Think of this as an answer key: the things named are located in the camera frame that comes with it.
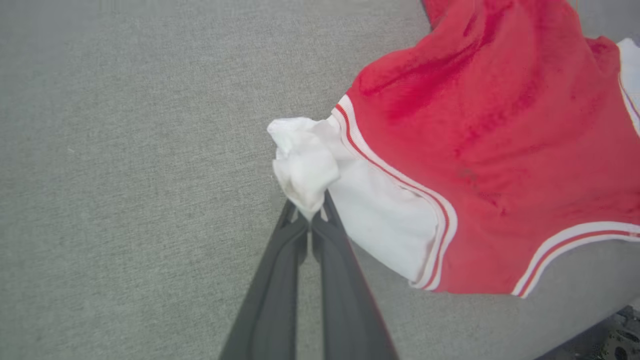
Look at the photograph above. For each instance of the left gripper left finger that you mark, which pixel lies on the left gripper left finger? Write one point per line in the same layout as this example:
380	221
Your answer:
270	310

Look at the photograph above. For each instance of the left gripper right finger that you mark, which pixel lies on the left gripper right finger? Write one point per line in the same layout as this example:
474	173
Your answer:
345	310

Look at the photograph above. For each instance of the grey fabric sofa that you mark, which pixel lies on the grey fabric sofa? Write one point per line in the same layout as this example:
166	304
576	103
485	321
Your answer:
125	150

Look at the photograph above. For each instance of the red and white garment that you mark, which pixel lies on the red and white garment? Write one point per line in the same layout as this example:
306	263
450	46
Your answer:
500	150

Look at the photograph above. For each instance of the dark metal machine part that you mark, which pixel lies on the dark metal machine part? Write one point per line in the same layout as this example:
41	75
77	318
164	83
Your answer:
620	345

